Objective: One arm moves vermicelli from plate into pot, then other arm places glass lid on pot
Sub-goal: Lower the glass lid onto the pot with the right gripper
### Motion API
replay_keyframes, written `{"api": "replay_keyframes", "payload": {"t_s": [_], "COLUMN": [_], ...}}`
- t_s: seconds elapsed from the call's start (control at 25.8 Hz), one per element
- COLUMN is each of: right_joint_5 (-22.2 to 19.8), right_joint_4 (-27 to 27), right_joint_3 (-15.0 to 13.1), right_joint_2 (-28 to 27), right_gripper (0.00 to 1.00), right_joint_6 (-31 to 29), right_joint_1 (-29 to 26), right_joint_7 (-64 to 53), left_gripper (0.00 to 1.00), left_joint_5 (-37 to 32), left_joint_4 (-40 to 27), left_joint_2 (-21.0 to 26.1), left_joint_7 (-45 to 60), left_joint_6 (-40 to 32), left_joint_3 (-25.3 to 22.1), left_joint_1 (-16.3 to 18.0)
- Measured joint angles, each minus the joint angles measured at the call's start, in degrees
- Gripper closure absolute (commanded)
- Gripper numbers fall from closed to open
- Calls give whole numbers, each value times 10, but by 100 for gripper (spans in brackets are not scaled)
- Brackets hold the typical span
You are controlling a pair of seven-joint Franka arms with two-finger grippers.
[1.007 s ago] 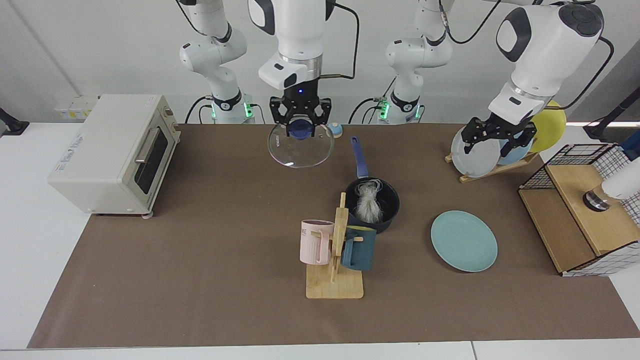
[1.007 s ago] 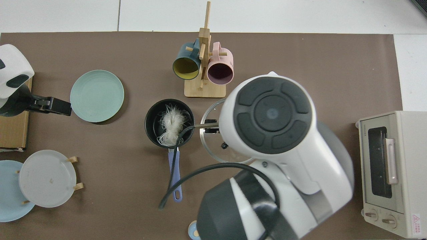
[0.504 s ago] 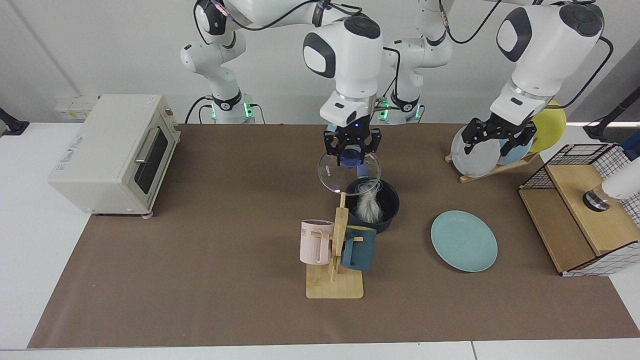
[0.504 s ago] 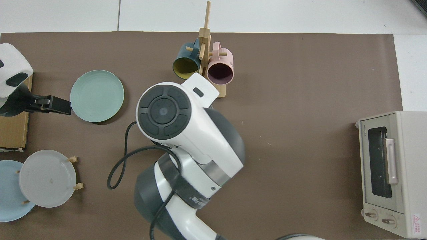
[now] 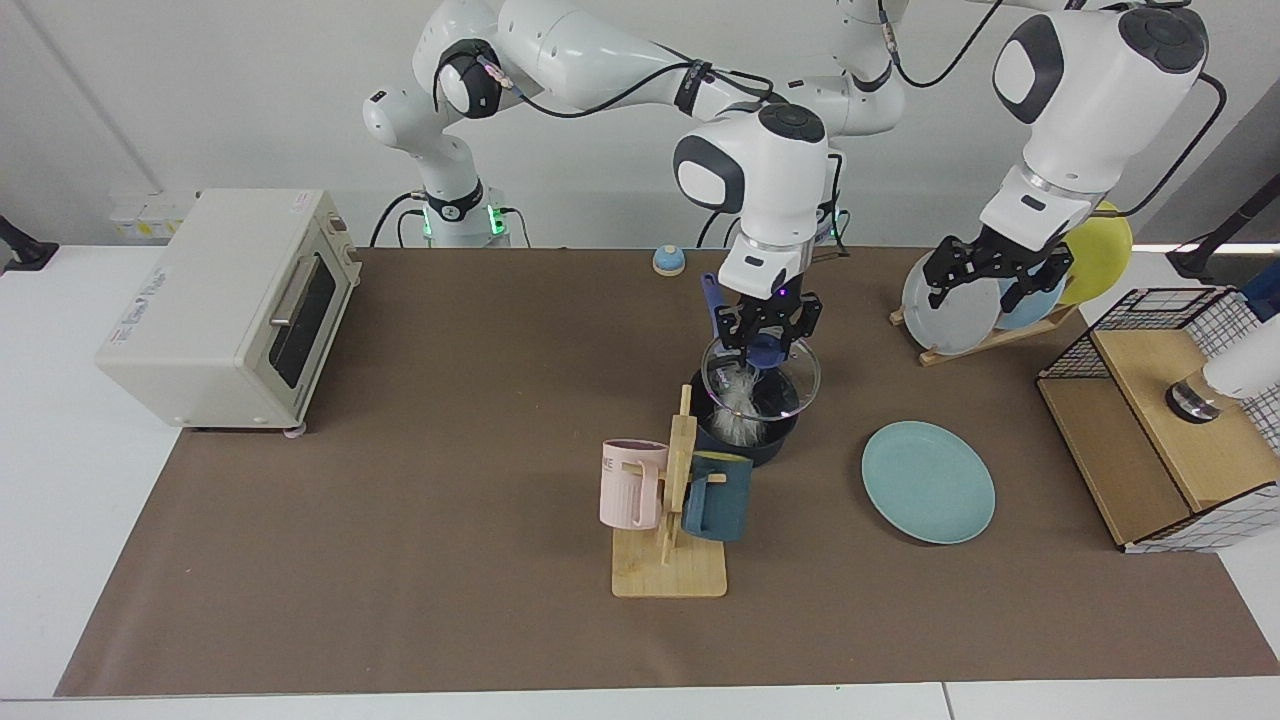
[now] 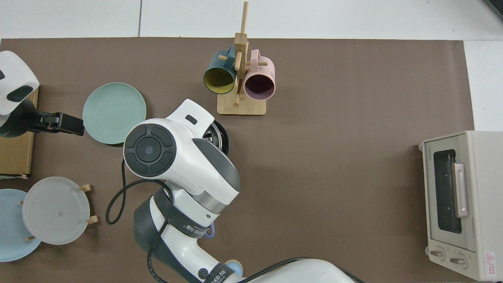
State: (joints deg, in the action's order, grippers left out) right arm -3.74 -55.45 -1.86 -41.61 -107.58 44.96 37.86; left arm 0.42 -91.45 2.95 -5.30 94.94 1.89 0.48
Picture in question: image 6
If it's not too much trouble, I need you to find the glass lid blue knob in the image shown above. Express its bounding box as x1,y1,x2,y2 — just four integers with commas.
204,123,224,154

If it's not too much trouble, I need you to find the green round plate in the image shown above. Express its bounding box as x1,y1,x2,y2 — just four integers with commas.
83,82,147,145

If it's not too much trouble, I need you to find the grey round plate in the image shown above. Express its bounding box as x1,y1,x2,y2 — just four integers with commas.
22,176,91,246

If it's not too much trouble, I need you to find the wooden plate rack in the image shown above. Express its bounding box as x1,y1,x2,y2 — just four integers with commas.
18,184,99,241

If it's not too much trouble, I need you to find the light blue round plate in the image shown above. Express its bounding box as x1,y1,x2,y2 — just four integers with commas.
0,189,42,262

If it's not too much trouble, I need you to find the teal mug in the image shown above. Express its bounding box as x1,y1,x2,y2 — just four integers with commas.
203,45,237,95

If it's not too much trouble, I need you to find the wooden cup stand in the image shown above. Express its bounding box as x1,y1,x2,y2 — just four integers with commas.
217,1,268,116

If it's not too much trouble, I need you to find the pink mug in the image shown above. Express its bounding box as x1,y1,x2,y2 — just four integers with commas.
243,49,276,100

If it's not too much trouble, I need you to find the small blue round thing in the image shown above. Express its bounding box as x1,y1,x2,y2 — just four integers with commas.
226,260,243,280

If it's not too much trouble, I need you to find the brown table cloth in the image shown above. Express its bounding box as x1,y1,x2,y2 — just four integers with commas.
0,37,474,283

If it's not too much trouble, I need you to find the pale toaster oven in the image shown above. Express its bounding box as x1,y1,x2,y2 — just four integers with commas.
418,130,503,282

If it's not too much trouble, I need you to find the dark corner object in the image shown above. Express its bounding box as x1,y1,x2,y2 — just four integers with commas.
483,0,503,21

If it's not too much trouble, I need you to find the wire basket wooden floor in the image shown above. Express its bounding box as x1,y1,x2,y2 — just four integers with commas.
0,88,39,180

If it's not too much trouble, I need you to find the black pot blue handle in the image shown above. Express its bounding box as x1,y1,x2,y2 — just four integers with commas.
202,120,230,239

